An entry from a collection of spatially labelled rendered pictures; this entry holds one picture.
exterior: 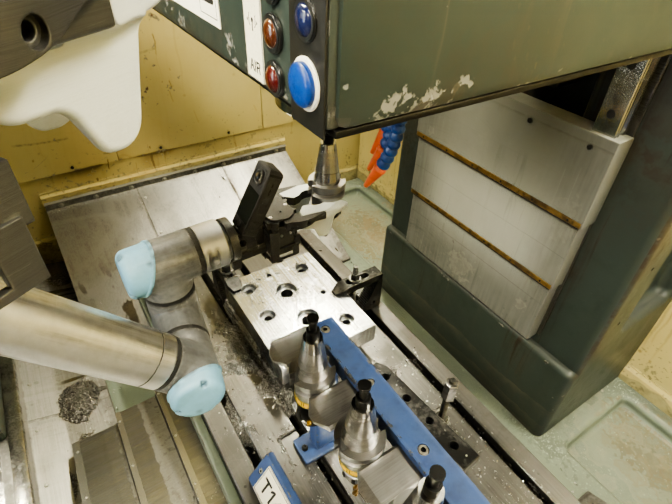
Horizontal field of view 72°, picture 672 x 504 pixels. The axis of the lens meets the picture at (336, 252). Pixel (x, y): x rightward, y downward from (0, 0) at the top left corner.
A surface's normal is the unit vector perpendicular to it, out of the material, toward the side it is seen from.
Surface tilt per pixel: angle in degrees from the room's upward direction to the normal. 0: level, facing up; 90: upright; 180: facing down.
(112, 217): 24
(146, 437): 8
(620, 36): 90
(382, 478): 0
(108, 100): 90
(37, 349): 87
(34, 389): 18
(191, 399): 90
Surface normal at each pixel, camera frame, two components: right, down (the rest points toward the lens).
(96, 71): 0.91, 0.29
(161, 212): 0.25, -0.47
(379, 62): 0.54, 0.54
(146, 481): -0.04, -0.84
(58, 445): 0.28, -0.84
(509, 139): -0.83, 0.33
